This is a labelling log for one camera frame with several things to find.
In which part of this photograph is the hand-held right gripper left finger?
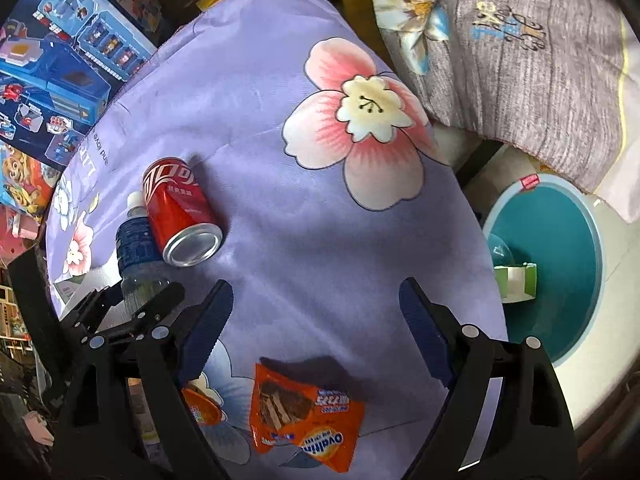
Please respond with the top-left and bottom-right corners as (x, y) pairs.
(50, 280), (234, 480)

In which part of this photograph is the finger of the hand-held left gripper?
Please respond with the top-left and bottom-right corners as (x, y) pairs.
(131, 282), (186, 330)
(59, 287), (125, 335)

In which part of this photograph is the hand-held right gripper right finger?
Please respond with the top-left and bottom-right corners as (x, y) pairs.
(399, 277), (580, 480)

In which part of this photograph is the plastic bottle with blue label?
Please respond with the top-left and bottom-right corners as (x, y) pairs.
(116, 191), (173, 321)

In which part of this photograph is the small orange snack wrapper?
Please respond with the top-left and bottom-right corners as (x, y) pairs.
(181, 385), (224, 427)

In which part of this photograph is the red soda can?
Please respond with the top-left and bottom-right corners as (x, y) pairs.
(142, 157), (223, 267)

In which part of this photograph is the large orange snack wrapper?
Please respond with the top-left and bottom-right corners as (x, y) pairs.
(249, 362), (365, 473)

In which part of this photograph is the teal trash bin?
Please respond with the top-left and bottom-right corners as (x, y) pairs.
(482, 174), (608, 366)

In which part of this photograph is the white green paper cup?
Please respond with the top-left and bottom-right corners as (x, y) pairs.
(494, 262), (538, 305)

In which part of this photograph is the crumpled clear plastic packaging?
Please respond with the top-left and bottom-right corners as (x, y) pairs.
(487, 234), (516, 267)

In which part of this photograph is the purple floral blanket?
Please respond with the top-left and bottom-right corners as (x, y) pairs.
(45, 0), (508, 480)

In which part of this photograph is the cartoon dog toy box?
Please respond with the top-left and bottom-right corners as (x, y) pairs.
(0, 142), (63, 221)

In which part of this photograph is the blue toy box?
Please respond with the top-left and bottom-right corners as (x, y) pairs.
(0, 0), (158, 166)

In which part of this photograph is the grey floral cloth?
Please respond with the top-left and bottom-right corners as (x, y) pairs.
(362, 0), (640, 223)

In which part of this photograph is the brown wooden furniture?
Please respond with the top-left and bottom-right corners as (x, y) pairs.
(320, 0), (386, 91)

